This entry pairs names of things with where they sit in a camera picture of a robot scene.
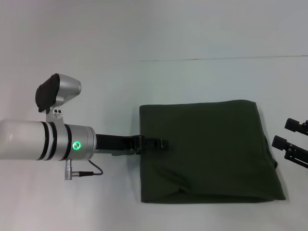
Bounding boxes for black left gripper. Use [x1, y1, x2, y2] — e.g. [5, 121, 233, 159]
[94, 133, 170, 157]

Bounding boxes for dark green FREE T-shirt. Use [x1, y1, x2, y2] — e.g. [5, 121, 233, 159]
[139, 99, 287, 204]

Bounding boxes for left gripper cable with plug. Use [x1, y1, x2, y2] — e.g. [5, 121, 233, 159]
[63, 158, 104, 181]

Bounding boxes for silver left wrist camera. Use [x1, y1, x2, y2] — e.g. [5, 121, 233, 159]
[34, 73, 82, 124]

